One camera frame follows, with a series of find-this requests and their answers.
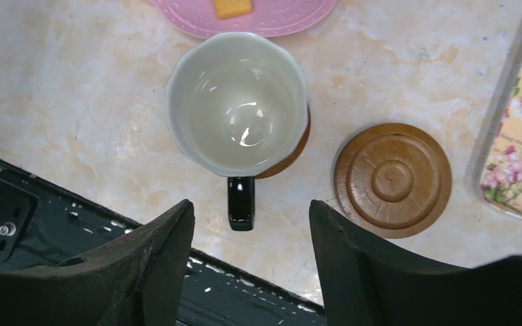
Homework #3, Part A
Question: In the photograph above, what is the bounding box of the brown wooden coaster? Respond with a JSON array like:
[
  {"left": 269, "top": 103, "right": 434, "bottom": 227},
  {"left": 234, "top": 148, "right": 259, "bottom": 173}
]
[
  {"left": 333, "top": 123, "right": 453, "bottom": 238},
  {"left": 255, "top": 108, "right": 311, "bottom": 179}
]

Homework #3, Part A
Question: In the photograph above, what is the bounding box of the floral serving tray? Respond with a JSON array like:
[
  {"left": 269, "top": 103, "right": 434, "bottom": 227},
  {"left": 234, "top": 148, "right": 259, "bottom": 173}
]
[{"left": 465, "top": 16, "right": 522, "bottom": 220}]

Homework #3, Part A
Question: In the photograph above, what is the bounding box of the black mug white inside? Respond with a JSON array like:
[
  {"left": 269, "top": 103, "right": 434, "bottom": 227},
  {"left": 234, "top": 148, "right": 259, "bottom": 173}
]
[{"left": 165, "top": 32, "right": 309, "bottom": 232}]

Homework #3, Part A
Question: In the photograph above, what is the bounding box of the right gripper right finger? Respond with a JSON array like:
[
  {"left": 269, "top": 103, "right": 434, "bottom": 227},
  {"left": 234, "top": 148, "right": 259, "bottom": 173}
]
[{"left": 309, "top": 200, "right": 522, "bottom": 325}]

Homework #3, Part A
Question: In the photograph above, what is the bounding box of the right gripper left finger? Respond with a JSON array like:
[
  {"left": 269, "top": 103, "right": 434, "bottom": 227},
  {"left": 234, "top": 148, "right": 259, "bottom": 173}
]
[{"left": 0, "top": 200, "right": 195, "bottom": 325}]

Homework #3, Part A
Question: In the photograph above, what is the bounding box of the orange biscuit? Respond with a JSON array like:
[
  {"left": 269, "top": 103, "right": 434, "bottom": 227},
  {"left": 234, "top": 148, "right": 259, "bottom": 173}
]
[{"left": 212, "top": 0, "right": 253, "bottom": 19}]

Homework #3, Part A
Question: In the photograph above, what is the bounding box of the pink three-tier cake stand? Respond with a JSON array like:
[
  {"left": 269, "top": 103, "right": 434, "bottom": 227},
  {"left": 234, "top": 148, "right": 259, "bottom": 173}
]
[{"left": 152, "top": 0, "right": 337, "bottom": 39}]

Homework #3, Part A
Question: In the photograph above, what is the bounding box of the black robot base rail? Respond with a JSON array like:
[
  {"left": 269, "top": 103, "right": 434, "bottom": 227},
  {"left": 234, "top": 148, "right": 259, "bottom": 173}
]
[{"left": 0, "top": 160, "right": 326, "bottom": 325}]

